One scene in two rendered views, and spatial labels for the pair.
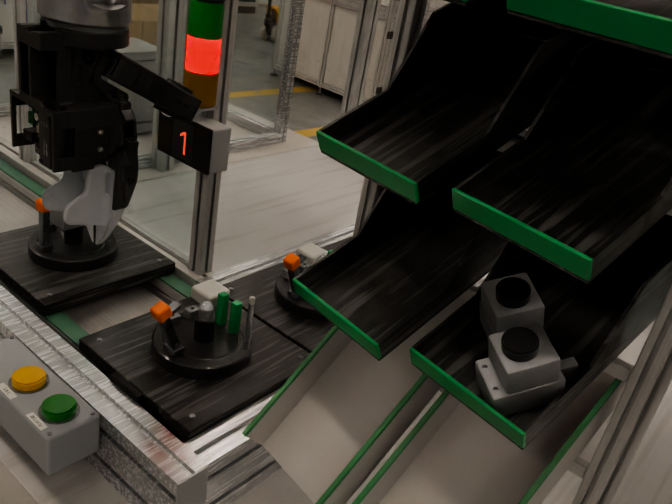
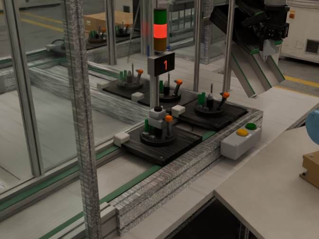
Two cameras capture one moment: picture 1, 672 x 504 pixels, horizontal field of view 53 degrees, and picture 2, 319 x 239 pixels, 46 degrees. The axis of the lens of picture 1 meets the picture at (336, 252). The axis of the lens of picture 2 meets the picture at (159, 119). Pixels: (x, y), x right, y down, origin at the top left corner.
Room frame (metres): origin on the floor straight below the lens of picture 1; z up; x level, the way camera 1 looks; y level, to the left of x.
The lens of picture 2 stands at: (0.87, 1.68, 1.64)
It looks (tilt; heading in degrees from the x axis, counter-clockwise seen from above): 25 degrees down; 275
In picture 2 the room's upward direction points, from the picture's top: straight up
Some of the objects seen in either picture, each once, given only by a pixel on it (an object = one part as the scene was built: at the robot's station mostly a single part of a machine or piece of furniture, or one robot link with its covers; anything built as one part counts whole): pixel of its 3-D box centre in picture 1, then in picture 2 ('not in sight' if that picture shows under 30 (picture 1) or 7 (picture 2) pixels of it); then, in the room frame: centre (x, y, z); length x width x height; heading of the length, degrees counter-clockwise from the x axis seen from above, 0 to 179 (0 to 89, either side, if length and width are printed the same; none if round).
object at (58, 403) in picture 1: (59, 409); (250, 127); (0.62, 0.29, 0.96); 0.04 x 0.04 x 0.02
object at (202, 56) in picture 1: (203, 53); (160, 30); (0.99, 0.25, 1.33); 0.05 x 0.05 x 0.05
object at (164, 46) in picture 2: (200, 87); (160, 43); (0.99, 0.25, 1.28); 0.05 x 0.05 x 0.05
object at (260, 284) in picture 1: (319, 275); (166, 88); (0.98, 0.02, 1.01); 0.24 x 0.24 x 0.13; 55
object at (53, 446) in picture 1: (30, 399); (241, 140); (0.66, 0.35, 0.93); 0.21 x 0.07 x 0.06; 55
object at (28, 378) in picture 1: (29, 380); (242, 133); (0.66, 0.35, 0.96); 0.04 x 0.04 x 0.02
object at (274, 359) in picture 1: (205, 324); (210, 101); (0.78, 0.16, 1.01); 0.24 x 0.24 x 0.13; 55
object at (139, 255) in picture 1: (73, 256); (158, 140); (0.98, 0.44, 0.96); 0.24 x 0.24 x 0.02; 55
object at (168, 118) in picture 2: (48, 220); (167, 125); (0.95, 0.46, 1.04); 0.04 x 0.02 x 0.08; 145
